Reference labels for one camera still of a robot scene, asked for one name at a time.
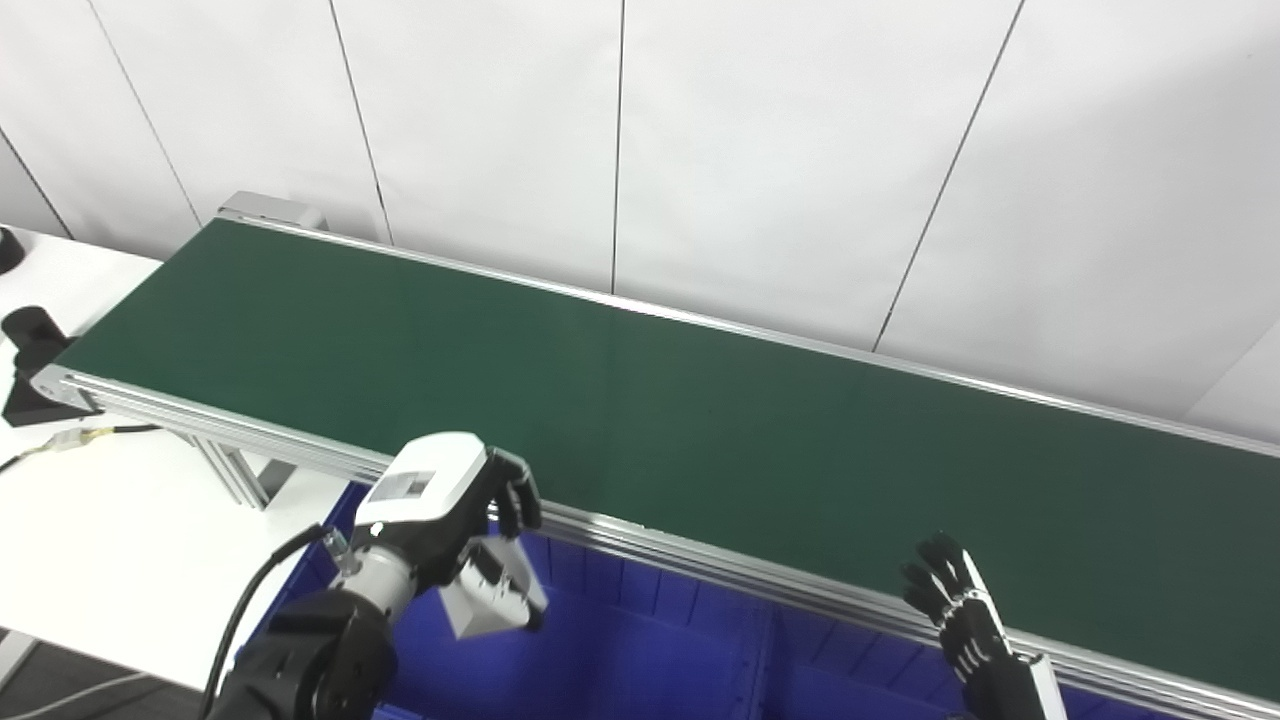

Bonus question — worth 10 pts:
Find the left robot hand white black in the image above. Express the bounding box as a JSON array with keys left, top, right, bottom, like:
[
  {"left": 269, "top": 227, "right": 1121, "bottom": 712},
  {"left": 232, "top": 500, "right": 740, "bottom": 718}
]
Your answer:
[{"left": 352, "top": 432, "right": 549, "bottom": 632}]

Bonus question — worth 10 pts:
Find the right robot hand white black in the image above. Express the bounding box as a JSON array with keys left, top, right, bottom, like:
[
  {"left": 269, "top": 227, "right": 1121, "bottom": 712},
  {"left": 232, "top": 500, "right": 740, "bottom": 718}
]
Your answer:
[{"left": 900, "top": 533, "right": 1064, "bottom": 720}]

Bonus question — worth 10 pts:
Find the white square part with hole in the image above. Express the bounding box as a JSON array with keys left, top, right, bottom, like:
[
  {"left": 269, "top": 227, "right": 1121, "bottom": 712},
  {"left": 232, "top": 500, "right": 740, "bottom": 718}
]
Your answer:
[{"left": 438, "top": 538, "right": 549, "bottom": 640}]

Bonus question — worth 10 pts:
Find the blue plastic bin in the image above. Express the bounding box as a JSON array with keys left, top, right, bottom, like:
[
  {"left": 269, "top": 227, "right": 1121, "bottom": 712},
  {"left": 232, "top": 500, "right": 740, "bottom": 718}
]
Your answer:
[
  {"left": 240, "top": 484, "right": 779, "bottom": 720},
  {"left": 760, "top": 598, "right": 1191, "bottom": 720}
]

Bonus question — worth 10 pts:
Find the green conveyor belt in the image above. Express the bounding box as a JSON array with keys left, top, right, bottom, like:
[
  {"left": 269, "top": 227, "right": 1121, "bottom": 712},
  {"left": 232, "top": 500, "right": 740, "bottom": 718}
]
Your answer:
[
  {"left": 55, "top": 218, "right": 1280, "bottom": 703},
  {"left": 30, "top": 205, "right": 1280, "bottom": 720}
]

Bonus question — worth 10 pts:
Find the aluminium conveyor support leg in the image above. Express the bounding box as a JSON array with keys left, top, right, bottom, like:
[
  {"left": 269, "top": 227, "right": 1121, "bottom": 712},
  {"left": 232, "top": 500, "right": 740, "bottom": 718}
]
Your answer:
[{"left": 188, "top": 434, "right": 293, "bottom": 512}]

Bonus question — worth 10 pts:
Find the grey conveyor end housing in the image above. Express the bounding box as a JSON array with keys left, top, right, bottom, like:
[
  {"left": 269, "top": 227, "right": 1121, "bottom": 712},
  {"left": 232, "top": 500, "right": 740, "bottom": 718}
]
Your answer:
[{"left": 217, "top": 191, "right": 328, "bottom": 233}]

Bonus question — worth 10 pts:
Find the black stand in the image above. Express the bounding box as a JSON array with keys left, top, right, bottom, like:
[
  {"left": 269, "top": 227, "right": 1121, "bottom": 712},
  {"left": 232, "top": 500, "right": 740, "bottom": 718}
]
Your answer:
[{"left": 0, "top": 305, "right": 101, "bottom": 428}]

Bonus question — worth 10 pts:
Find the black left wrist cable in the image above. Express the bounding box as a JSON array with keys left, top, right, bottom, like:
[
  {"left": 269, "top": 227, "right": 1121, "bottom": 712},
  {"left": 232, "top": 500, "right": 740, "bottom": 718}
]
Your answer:
[{"left": 200, "top": 524, "right": 353, "bottom": 720}]

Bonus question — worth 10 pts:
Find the cable with yellow connector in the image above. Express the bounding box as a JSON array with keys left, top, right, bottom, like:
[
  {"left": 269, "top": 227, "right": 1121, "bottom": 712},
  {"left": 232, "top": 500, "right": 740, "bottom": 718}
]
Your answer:
[{"left": 0, "top": 423, "right": 163, "bottom": 477}]

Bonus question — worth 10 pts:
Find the white floor cable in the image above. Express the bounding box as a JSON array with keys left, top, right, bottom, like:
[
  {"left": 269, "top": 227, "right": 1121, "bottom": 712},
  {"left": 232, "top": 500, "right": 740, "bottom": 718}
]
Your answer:
[{"left": 0, "top": 670, "right": 153, "bottom": 720}]

